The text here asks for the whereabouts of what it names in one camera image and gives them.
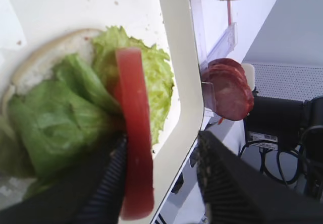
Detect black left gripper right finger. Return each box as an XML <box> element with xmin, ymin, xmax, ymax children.
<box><xmin>197</xmin><ymin>131</ymin><xmax>322</xmax><ymax>223</ymax></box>

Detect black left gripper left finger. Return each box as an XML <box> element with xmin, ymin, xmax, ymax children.
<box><xmin>1</xmin><ymin>134</ymin><xmax>127</xmax><ymax>223</ymax></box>

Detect tomato slice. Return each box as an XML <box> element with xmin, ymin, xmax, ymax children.
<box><xmin>114</xmin><ymin>47</ymin><xmax>154</xmax><ymax>220</ymax></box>

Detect lettuce leaf on bun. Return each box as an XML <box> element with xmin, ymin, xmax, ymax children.
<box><xmin>1</xmin><ymin>26</ymin><xmax>174</xmax><ymax>205</ymax></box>

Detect sliced red meat stack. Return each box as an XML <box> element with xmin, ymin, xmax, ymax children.
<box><xmin>202</xmin><ymin>58</ymin><xmax>254</xmax><ymax>121</ymax></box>

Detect white meat pusher block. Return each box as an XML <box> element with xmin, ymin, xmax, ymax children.
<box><xmin>241</xmin><ymin>63</ymin><xmax>255</xmax><ymax>91</ymax></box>

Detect black device with label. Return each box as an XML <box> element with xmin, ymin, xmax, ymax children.
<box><xmin>244</xmin><ymin>96</ymin><xmax>310</xmax><ymax>150</ymax></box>

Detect white perforated panel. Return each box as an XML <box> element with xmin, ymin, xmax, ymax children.
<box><xmin>251</xmin><ymin>62</ymin><xmax>322</xmax><ymax>101</ymax></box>

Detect bottom bun half on tray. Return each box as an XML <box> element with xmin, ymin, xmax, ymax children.
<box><xmin>1</xmin><ymin>29</ymin><xmax>102</xmax><ymax>118</ymax></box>

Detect clear track upper right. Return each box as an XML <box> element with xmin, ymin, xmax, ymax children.
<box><xmin>207</xmin><ymin>23</ymin><xmax>237</xmax><ymax>62</ymax></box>

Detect white metal tray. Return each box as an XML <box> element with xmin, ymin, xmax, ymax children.
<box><xmin>1</xmin><ymin>0</ymin><xmax>204</xmax><ymax>211</ymax></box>

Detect right clear long divider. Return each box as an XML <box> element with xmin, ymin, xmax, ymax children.
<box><xmin>189</xmin><ymin>0</ymin><xmax>215</xmax><ymax>112</ymax></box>

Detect black cables under table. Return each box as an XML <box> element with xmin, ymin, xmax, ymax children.
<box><xmin>238</xmin><ymin>125</ymin><xmax>323</xmax><ymax>199</ymax></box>

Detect right red rail strip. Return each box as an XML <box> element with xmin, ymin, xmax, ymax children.
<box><xmin>227</xmin><ymin>1</ymin><xmax>232</xmax><ymax>26</ymax></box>

